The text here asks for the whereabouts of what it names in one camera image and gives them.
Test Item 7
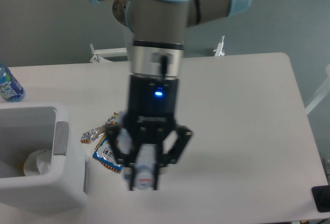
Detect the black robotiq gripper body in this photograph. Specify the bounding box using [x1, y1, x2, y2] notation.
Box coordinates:
[123, 74, 179, 147]

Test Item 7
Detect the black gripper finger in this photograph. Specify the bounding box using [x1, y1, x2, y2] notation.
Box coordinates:
[105, 124, 137, 191]
[154, 125, 193, 190]

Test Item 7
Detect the blue snack wrapper bag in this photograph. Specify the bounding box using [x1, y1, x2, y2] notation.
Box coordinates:
[80, 112, 122, 173]

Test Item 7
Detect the crushed clear plastic bottle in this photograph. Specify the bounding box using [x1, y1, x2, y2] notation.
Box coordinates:
[118, 127, 157, 190]

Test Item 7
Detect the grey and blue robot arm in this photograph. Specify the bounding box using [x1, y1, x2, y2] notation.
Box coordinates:
[90, 0, 252, 190]

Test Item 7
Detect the white plastic trash can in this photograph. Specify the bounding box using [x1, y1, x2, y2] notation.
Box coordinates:
[1, 102, 89, 210]

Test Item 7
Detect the crumpled white tissue paper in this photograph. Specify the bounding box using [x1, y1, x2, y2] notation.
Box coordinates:
[23, 149, 52, 177]

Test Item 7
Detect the blue labelled drink bottle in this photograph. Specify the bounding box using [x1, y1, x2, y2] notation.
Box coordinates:
[1, 63, 25, 102]

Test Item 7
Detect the black device at table edge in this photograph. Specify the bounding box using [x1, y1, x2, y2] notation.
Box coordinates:
[311, 185, 330, 213]

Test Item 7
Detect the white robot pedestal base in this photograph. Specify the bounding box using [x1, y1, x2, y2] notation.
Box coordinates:
[89, 0, 135, 63]

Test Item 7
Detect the white table frame leg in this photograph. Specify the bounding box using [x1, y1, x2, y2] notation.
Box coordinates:
[305, 65, 329, 115]

